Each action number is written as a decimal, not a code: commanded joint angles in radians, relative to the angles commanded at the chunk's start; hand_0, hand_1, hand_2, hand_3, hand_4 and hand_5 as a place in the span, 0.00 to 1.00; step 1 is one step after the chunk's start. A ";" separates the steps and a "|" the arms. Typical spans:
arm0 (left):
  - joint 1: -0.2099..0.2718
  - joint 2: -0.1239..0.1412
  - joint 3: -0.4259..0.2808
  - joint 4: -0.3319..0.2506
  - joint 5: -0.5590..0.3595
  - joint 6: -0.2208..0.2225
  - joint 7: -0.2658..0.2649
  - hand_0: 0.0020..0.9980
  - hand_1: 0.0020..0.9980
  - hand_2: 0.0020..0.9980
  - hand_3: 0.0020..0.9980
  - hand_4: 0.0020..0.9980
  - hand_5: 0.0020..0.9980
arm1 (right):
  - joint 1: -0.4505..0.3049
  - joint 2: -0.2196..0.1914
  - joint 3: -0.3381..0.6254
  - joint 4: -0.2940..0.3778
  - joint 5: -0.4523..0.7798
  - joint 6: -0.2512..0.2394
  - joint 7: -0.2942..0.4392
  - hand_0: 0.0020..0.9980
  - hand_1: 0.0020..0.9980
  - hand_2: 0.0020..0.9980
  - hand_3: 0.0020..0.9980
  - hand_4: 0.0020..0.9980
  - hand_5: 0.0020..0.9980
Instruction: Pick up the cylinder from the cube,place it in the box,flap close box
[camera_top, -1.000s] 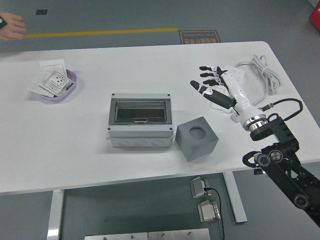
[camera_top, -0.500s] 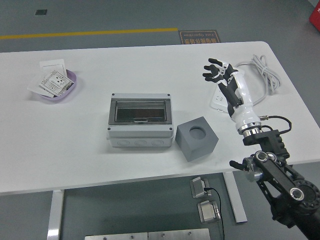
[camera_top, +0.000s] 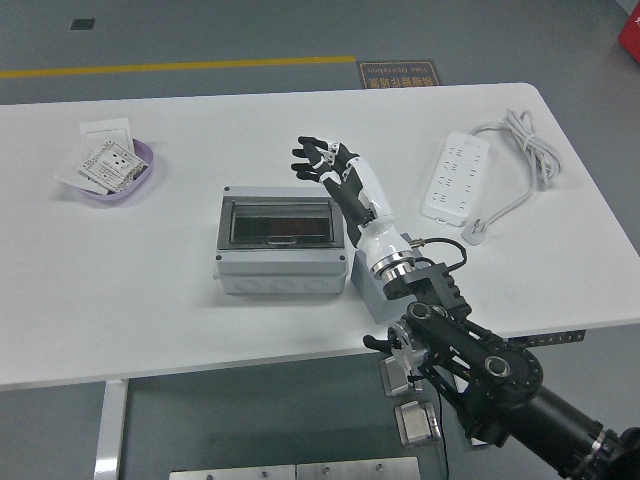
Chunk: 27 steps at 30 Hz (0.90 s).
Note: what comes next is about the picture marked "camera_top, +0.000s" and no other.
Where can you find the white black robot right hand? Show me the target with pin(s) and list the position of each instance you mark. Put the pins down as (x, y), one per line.
(375, 200)

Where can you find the orange cylinder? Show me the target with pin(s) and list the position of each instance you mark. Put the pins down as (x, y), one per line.
(295, 227)

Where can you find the grey junction box with lid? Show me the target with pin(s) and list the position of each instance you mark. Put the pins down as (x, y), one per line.
(280, 260)

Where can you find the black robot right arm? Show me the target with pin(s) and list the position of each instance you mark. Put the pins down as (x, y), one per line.
(500, 365)

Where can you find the grey cube with round recess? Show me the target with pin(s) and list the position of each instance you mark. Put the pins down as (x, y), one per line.
(367, 290)

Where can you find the silver floor socket box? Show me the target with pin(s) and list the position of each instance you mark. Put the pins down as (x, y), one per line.
(415, 425)
(395, 382)

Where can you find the white power strip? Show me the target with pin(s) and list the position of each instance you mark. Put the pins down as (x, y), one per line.
(455, 175)

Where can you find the brown floor sign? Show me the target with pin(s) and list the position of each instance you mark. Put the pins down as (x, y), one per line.
(400, 75)

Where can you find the purple plastic tray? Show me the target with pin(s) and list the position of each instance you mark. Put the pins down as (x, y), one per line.
(120, 195)

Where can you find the white socket panel with holes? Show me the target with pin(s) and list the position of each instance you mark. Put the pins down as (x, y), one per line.
(110, 162)

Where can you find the red object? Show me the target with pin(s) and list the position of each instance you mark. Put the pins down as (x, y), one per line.
(631, 30)

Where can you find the white flat cover plate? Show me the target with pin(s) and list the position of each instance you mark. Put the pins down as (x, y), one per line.
(67, 175)

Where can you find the grey metal plate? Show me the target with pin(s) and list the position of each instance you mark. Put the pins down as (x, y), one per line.
(230, 473)

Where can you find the black floor hatch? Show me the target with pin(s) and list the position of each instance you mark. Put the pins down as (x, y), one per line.
(82, 24)

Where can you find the black under-table rail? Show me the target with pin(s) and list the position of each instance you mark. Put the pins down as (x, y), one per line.
(555, 339)

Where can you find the plain white switch panel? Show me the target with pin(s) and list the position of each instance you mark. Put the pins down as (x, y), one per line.
(105, 132)

